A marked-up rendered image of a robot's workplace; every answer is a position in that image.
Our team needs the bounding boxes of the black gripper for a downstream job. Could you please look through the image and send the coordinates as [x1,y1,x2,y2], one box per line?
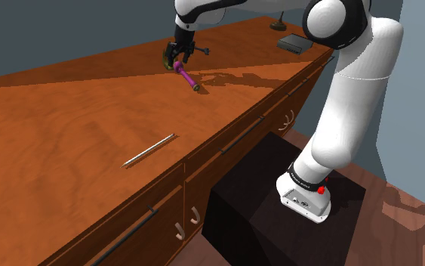
[163,24,196,64]

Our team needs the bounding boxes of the purple-handled olive ladle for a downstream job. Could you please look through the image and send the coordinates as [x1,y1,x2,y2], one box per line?
[162,53,202,94]

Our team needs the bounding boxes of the dark bell-shaped thing with stem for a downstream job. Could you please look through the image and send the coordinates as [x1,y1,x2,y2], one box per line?
[269,11,289,32]

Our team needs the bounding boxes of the silver pen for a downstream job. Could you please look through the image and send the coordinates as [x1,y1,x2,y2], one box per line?
[119,132,177,169]

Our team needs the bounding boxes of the dark grey flat box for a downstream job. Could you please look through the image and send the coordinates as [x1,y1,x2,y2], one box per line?
[276,32,315,56]

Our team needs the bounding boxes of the brown wooden desk with drawers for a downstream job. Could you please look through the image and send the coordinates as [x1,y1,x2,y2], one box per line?
[0,15,336,266]

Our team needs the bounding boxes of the black robot stand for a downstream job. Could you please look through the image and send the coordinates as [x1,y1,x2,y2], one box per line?
[202,131,367,266]

